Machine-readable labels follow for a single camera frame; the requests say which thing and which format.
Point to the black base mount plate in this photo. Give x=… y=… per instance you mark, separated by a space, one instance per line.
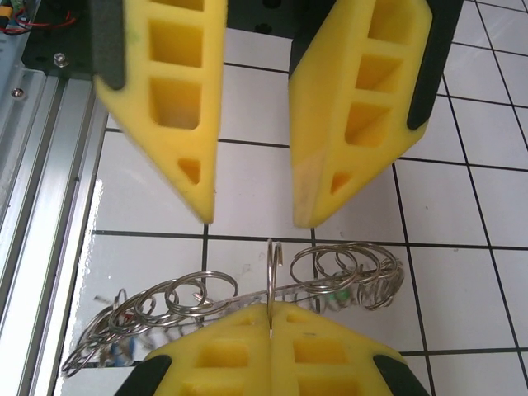
x=45 y=45

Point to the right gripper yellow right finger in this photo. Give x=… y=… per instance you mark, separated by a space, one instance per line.
x=284 y=354

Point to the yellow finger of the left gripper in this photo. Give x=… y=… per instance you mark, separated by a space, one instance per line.
x=317 y=136
x=208 y=144

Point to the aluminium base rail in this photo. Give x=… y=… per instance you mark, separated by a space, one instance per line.
x=37 y=206

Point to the red key tag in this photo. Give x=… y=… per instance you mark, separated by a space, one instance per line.
x=128 y=317

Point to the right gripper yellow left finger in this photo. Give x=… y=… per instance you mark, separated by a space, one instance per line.
x=255 y=350

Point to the blue key tag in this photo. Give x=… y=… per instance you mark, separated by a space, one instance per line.
x=121 y=352

